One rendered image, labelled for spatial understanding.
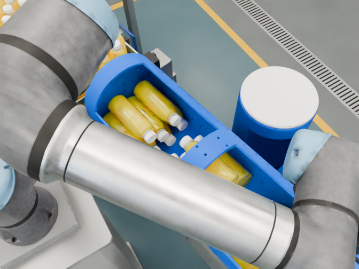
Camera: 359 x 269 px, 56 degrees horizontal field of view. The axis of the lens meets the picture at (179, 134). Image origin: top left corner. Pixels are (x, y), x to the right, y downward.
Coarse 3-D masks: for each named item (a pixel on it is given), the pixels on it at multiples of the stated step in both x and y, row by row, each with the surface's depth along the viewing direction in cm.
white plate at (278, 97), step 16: (256, 80) 125; (272, 80) 124; (288, 80) 124; (304, 80) 124; (240, 96) 122; (256, 96) 121; (272, 96) 121; (288, 96) 120; (304, 96) 120; (256, 112) 117; (272, 112) 117; (288, 112) 117; (304, 112) 117; (288, 128) 115
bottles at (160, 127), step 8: (136, 104) 114; (144, 112) 112; (176, 112) 115; (104, 120) 112; (112, 120) 111; (152, 120) 110; (160, 120) 112; (184, 120) 115; (112, 128) 111; (120, 128) 110; (152, 128) 110; (160, 128) 110; (168, 128) 118; (184, 128) 116; (160, 136) 109; (168, 136) 112; (152, 144) 114; (168, 144) 116; (184, 152) 106; (248, 176) 102; (272, 200) 100; (232, 256) 90; (240, 264) 88; (248, 264) 87
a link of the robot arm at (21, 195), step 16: (0, 160) 68; (0, 176) 67; (16, 176) 70; (0, 192) 66; (16, 192) 69; (32, 192) 76; (0, 208) 67; (16, 208) 71; (32, 208) 76; (0, 224) 73
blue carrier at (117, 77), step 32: (128, 64) 105; (96, 96) 104; (128, 96) 123; (192, 128) 118; (224, 128) 96; (192, 160) 88; (256, 160) 89; (256, 192) 106; (288, 192) 84; (224, 256) 85
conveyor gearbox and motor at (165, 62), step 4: (152, 52) 158; (156, 52) 158; (160, 52) 158; (160, 56) 156; (164, 56) 156; (160, 60) 155; (164, 60) 155; (168, 60) 155; (160, 64) 154; (164, 64) 154; (168, 64) 155; (160, 68) 153; (164, 68) 155; (168, 68) 158; (172, 68) 160; (164, 72) 157; (168, 72) 160; (172, 72) 162; (172, 76) 164; (176, 80) 175
